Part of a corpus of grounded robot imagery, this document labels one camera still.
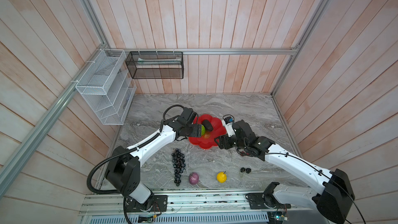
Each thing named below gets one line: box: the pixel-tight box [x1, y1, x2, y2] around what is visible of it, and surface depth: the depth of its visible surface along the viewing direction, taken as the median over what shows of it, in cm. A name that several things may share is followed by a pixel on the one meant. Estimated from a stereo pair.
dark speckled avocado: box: [202, 119, 213, 132], surface depth 99 cm
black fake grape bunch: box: [171, 148, 186, 187], surface depth 84 cm
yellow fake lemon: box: [216, 170, 227, 184], surface depth 80 cm
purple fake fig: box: [188, 172, 200, 186], surface depth 78 cm
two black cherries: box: [239, 166, 252, 174], surface depth 84 cm
